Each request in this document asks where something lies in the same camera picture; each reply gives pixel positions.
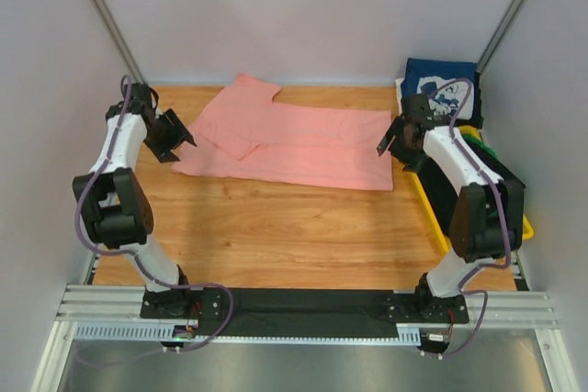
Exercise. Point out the navy printed folded t shirt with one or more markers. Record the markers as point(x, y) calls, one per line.
point(443, 82)

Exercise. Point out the aluminium corner post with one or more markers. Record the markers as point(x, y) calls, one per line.
point(110, 24)
point(507, 20)

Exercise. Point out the aluminium frame rail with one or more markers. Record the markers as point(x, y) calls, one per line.
point(505, 310)

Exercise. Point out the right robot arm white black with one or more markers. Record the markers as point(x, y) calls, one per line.
point(487, 219)

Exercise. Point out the white folded t shirt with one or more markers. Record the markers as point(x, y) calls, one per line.
point(399, 93)

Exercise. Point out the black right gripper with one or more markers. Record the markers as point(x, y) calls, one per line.
point(411, 162)

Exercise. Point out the aluminium corner post left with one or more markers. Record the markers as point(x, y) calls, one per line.
point(110, 24)

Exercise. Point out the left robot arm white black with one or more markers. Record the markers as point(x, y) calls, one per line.
point(113, 216)

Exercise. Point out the pink t shirt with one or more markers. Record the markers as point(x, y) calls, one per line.
point(243, 132)

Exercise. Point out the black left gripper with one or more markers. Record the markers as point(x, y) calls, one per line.
point(163, 151)

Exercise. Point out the green t shirt in bin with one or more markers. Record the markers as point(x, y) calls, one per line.
point(478, 142)

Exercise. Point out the black folded t shirt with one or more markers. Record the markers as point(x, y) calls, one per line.
point(441, 193)

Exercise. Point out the yellow plastic bin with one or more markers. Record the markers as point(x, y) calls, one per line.
point(442, 242)

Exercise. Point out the aluminium corner post right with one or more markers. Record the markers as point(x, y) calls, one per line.
point(507, 20)

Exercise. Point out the black folded shirt in stack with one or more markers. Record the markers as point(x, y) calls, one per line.
point(476, 119)

